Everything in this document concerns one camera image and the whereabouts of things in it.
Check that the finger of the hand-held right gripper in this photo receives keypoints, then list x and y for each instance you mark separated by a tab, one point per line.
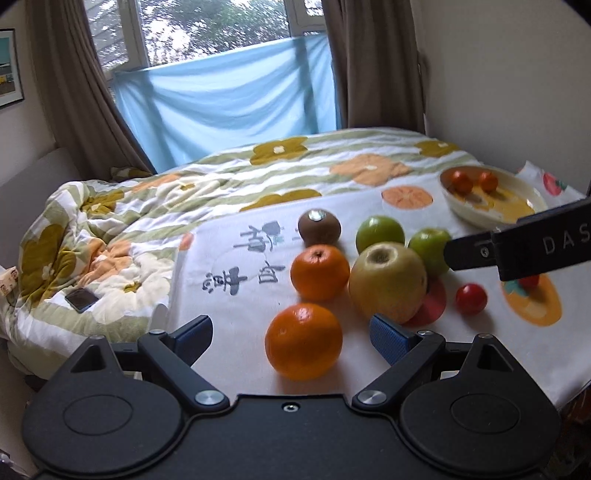
468	253

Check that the black phone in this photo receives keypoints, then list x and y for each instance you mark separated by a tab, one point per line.
81	300

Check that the orange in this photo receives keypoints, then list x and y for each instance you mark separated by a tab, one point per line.
320	273
303	341

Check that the green apple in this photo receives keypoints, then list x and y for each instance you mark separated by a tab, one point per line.
380	233
429	247

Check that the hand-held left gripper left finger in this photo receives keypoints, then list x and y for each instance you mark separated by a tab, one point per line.
199	328

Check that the light blue cloth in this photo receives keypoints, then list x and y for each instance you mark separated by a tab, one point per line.
221	106

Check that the white bowl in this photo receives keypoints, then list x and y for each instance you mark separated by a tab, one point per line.
503	203

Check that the window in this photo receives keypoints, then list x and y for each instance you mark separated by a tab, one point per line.
207	27

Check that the red tomato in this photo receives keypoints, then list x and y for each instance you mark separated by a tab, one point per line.
529	282
471	299

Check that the large yellow-green apple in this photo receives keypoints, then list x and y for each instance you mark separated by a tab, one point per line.
387	284

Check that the brown kiwi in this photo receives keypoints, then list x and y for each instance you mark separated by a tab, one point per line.
319	228

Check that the white fruit-print cloth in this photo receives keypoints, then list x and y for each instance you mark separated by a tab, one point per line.
231	323

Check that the brown curtain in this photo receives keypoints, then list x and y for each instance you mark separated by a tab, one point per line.
78	92
378	60

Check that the framed wall picture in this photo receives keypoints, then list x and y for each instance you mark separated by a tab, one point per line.
9	69

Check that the floral striped blanket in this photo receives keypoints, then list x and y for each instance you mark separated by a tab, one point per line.
207	184

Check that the small orange-red tomato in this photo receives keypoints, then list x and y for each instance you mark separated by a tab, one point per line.
461	181
488	181

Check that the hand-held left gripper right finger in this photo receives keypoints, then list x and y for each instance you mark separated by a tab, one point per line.
385	339

